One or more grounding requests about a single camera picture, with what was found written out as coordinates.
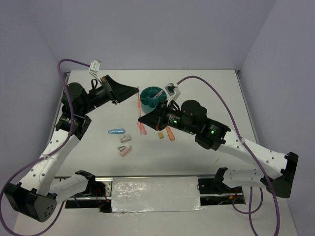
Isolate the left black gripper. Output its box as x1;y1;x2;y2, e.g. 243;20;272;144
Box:
80;75;139;115

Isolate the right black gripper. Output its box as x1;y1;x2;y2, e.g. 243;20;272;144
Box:
138;99;196;135

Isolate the orange red thin pen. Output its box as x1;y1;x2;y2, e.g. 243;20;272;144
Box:
137;87;143;135

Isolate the red highlighter pen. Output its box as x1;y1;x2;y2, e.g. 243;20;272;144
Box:
153;90;163;99

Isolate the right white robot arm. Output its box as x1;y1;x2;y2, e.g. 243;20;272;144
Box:
138;100;298;199

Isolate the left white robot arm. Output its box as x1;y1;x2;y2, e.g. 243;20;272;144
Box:
4;75;139;222

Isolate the yellow eraser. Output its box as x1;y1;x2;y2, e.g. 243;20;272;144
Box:
158;132;164;139

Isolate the pink translucent case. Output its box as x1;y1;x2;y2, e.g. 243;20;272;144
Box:
137;122;147;135

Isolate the teal round divided organizer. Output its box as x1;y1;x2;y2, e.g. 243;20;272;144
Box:
140;87;167;114

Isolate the blue translucent stapler case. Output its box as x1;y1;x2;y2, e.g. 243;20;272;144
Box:
108;128;125;134

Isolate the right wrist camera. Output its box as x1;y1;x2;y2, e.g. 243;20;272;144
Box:
164;83;181;105

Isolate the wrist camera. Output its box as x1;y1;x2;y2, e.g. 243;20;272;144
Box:
164;83;181;105
88;59;101;78

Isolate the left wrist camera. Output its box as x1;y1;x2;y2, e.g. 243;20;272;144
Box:
88;59;101;78

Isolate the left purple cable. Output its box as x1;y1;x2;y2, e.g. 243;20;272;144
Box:
0;59;92;236

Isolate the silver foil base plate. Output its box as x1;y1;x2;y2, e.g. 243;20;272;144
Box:
111;177;203;213

